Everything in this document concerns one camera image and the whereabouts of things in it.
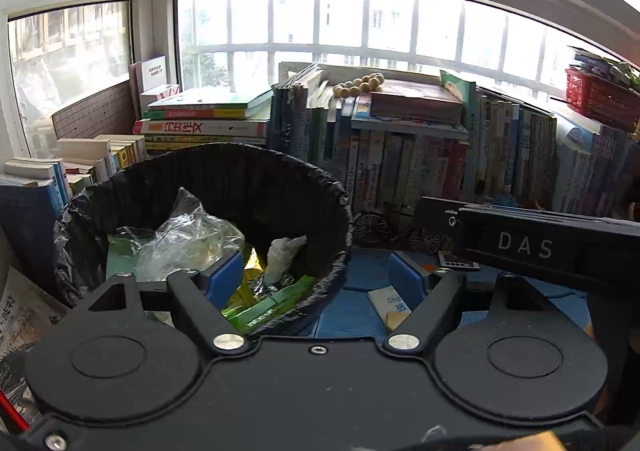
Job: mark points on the white blue paper packet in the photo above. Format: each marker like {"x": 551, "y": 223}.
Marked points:
{"x": 389, "y": 306}

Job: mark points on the gold foil wrapper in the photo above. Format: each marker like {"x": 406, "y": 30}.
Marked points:
{"x": 244, "y": 294}

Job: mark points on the red white stacked book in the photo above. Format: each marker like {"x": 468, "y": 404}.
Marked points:
{"x": 256, "y": 129}

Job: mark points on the small white calculator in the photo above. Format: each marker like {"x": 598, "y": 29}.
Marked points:
{"x": 451, "y": 261}

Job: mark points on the blue checkered table mat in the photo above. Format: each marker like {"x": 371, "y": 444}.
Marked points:
{"x": 384, "y": 286}

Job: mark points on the black bin liner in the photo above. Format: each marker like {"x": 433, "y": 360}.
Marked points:
{"x": 265, "y": 194}

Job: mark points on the red plastic basket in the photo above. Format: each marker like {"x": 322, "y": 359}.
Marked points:
{"x": 601, "y": 100}

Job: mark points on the dark blue upright book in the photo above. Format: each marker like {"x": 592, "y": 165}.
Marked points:
{"x": 28, "y": 215}

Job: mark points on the white tissue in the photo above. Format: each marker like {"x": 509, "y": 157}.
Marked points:
{"x": 280, "y": 256}

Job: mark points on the green snack wrapper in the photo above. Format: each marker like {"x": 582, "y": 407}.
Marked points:
{"x": 246, "y": 319}

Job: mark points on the illustrated dragon cover book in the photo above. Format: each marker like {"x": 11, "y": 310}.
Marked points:
{"x": 27, "y": 312}

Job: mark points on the miniature black bicycle model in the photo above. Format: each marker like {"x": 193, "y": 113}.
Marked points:
{"x": 421, "y": 229}

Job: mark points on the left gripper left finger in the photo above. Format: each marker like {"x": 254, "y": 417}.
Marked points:
{"x": 132, "y": 348}

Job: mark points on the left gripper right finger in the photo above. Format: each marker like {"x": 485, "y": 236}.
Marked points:
{"x": 491, "y": 352}

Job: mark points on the red book tray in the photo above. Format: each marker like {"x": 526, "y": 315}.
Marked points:
{"x": 15, "y": 423}

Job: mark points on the clear plastic bottle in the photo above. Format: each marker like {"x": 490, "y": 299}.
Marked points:
{"x": 190, "y": 239}

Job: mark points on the brown hardcover lying book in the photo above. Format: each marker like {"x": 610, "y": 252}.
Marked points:
{"x": 416, "y": 101}

